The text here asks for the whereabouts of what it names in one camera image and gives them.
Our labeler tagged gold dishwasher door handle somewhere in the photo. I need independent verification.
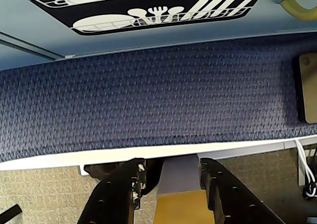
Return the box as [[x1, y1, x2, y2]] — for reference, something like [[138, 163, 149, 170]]
[[279, 0, 317, 21]]

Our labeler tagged blue toy kitchen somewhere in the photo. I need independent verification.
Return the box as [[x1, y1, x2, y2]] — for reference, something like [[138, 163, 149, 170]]
[[0, 0, 317, 72]]

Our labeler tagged black white dishwasher sticker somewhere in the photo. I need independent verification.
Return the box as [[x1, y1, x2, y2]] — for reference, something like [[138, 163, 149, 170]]
[[6, 0, 270, 36]]

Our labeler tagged tan board with black edge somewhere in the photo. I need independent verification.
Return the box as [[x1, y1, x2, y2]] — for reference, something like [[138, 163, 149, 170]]
[[293, 54, 317, 124]]

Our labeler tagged short black bar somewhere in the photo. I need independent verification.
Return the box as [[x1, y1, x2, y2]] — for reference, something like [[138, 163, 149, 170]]
[[0, 204, 22, 220]]

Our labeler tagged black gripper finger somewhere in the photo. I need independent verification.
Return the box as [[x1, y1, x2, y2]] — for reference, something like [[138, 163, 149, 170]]
[[76, 157, 147, 224], [199, 157, 286, 224]]

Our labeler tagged white cable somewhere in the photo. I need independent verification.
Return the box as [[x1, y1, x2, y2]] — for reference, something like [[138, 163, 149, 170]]
[[295, 139, 317, 200]]

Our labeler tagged gray and yellow block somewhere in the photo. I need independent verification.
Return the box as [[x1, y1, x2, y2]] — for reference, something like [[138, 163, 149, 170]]
[[153, 154, 216, 224]]

